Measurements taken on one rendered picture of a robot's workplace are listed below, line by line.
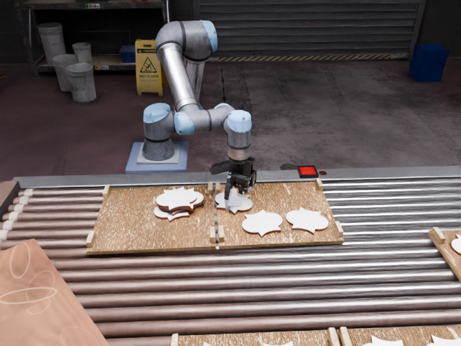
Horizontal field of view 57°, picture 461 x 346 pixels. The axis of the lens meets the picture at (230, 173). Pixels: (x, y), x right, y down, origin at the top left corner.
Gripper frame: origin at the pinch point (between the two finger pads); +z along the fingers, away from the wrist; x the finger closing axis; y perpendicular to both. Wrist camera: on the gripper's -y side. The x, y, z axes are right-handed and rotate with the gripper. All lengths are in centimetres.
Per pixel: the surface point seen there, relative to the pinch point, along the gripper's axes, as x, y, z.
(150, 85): 253, -243, 81
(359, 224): 12.5, 43.2, 2.7
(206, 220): -12.9, -3.7, 0.6
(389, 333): -30, 61, 1
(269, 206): 4.8, 12.3, 0.7
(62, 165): 91, -214, 94
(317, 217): 5.2, 29.9, -0.5
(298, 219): 1.1, 24.7, -0.5
